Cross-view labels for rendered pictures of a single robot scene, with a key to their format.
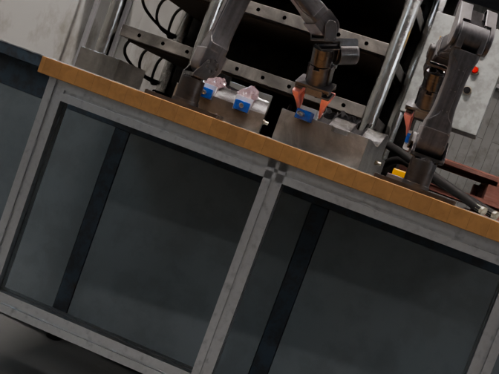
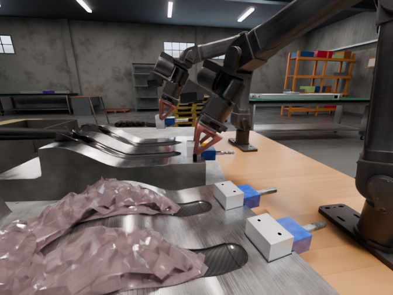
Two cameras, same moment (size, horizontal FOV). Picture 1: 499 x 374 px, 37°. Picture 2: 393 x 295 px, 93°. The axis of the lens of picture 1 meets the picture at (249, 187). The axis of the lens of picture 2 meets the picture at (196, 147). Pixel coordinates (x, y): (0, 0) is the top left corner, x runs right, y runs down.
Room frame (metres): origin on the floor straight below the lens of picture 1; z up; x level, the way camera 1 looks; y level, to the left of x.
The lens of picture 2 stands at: (2.25, 0.37, 1.06)
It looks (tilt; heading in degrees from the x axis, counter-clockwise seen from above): 18 degrees down; 251
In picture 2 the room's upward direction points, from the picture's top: straight up
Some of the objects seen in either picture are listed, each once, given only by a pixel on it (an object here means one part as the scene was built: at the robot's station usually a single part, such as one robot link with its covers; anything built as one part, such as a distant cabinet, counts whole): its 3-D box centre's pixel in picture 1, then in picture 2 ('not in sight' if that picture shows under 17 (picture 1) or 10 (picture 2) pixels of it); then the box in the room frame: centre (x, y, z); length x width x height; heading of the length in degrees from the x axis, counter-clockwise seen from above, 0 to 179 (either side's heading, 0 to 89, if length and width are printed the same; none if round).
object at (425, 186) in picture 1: (419, 174); (242, 137); (1.76, -0.37, 0.84); 0.20 x 0.07 x 0.08; 81
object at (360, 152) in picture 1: (337, 139); (119, 154); (2.30, -0.20, 0.87); 0.50 x 0.26 x 0.14; 164
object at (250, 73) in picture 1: (261, 84); not in sight; (3.36, 0.11, 1.02); 1.10 x 0.74 x 0.05; 74
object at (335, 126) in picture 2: not in sight; (300, 115); (-1.27, -2.76, 0.50); 2.75 x 1.07 x 0.99; 166
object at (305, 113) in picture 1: (303, 115); (210, 153); (2.05, -0.07, 0.89); 0.13 x 0.05 x 0.05; 164
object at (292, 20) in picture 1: (281, 31); not in sight; (3.36, 0.11, 1.27); 1.10 x 0.74 x 0.05; 74
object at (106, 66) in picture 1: (111, 68); not in sight; (2.50, 0.57, 0.84); 0.20 x 0.15 x 0.07; 164
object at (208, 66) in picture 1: (200, 68); (388, 188); (1.87, 0.22, 0.90); 0.09 x 0.06 x 0.06; 27
